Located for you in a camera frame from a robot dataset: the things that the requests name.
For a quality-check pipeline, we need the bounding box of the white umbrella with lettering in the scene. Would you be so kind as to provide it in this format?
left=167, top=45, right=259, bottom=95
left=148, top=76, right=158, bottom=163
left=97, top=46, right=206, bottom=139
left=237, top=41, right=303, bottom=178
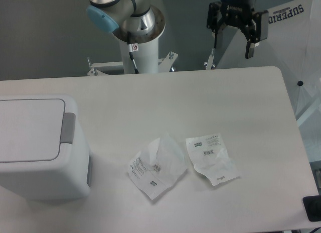
left=217, top=0, right=320, bottom=126

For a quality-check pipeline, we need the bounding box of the grey trash can push button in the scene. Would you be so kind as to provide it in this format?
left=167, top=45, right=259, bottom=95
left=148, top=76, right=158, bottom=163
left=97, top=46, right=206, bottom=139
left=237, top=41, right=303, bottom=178
left=60, top=112, right=76, bottom=144

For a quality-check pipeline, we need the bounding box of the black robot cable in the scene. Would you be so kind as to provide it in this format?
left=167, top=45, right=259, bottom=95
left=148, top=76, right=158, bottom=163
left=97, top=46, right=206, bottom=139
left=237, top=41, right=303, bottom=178
left=126, top=31, right=140, bottom=74

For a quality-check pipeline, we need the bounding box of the crumpled white plastic bag left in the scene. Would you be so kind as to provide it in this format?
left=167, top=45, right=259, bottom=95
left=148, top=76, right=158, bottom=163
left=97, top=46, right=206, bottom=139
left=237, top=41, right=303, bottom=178
left=127, top=134, right=188, bottom=200

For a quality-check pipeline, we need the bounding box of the crumpled white plastic bag right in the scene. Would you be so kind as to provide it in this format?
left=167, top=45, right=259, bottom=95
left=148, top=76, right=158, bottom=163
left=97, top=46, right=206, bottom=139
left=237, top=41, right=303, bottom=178
left=186, top=133, right=241, bottom=186

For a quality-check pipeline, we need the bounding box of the black device at table edge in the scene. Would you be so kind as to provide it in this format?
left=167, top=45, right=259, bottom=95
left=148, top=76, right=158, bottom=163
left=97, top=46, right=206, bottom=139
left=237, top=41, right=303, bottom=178
left=302, top=195, right=321, bottom=222

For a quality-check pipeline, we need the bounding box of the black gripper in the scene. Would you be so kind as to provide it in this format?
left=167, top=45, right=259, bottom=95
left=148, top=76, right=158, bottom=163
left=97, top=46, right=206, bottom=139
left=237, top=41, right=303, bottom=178
left=206, top=0, right=269, bottom=59

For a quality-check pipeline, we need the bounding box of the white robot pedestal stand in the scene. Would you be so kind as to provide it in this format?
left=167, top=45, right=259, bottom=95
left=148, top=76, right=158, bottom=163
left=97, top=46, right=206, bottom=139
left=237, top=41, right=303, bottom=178
left=87, top=6, right=179, bottom=76

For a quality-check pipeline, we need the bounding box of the crumpled white plastic bag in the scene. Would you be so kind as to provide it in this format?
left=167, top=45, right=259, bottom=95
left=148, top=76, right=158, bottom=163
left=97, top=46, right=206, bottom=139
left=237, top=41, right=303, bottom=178
left=127, top=134, right=188, bottom=200
left=186, top=133, right=241, bottom=186

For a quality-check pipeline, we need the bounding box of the white trash can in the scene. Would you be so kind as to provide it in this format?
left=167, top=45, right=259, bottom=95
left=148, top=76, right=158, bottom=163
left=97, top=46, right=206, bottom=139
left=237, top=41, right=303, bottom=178
left=1, top=94, right=92, bottom=200

